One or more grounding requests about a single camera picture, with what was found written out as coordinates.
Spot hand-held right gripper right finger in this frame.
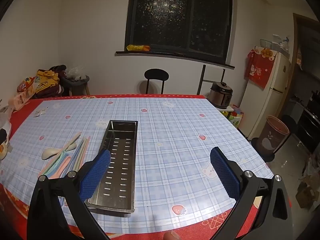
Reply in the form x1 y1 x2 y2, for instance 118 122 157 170
209 147 293 240

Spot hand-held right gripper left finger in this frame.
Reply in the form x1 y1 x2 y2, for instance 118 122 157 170
27 148 112 240

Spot green chopstick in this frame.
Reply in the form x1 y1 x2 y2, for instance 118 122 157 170
70 138 86 170
69 139 84 172

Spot perforated steel utensil tray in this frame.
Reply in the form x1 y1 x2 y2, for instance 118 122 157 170
84 120 139 213

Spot pink spoon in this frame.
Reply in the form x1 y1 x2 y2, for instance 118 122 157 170
51 155 73 178

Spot blue spoon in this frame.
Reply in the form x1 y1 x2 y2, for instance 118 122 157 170
46 152 70 178

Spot green spoon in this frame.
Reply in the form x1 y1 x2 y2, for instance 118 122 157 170
40 151 68 178

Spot white spoon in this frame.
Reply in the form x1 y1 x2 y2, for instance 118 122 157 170
41 142 78 161

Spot colourful bag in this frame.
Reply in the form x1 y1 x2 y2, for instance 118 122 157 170
222 105 244 129

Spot blue plaid tablecloth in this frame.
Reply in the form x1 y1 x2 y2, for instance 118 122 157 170
0 96 274 233

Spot brown trash bin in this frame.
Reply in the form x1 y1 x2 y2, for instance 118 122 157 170
257 116 290 155

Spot black rice cooker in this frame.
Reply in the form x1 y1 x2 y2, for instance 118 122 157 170
209 81 233 109

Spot white fridge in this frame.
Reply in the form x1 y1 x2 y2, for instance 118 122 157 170
239 46 292 140

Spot cardboard box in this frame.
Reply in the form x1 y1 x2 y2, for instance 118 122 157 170
296 175 318 208

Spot grey stool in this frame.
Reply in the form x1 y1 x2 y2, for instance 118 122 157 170
61 74 90 97

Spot printed paper cup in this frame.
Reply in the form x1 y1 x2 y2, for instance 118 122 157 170
0 122 12 160

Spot black kitchen stove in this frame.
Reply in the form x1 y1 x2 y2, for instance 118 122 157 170
297 90 320 153

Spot crumpled clear plastic bag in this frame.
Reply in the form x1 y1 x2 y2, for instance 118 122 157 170
66 66 85 82

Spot pile of clothes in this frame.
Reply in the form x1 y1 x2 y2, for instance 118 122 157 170
35 65 67 98

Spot orange snack bag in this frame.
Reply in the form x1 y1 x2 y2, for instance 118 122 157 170
17 77 35 93

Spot red printed cloth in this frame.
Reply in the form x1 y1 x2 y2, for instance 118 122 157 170
244 46 278 89

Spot black round-back chair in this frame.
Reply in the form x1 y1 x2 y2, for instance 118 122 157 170
144 69 169 95

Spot black windowsill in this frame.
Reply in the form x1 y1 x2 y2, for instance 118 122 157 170
115 51 235 70

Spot yellow snack packet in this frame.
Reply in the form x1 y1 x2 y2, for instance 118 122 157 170
127 44 150 52

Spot clear plastic bags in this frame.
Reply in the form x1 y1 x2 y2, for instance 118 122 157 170
271 34 290 55

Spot dark window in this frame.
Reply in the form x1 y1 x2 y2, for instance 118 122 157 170
124 0 237 64

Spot metal frame chair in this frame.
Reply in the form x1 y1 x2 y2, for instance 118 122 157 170
197 64 227 95

